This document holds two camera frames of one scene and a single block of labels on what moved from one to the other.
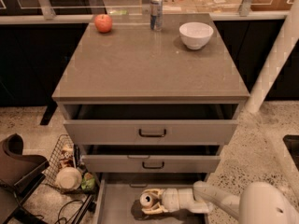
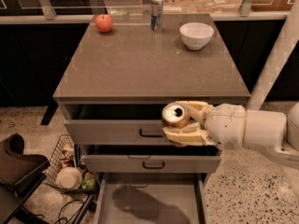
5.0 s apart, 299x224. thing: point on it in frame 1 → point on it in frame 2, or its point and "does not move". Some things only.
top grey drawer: x=151 y=124 does not move
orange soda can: x=146 y=199 → x=176 y=115
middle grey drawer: x=151 y=159 does not move
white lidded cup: x=68 y=178 does not move
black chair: x=20 y=175 does not move
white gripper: x=170 y=200 → x=225 y=125
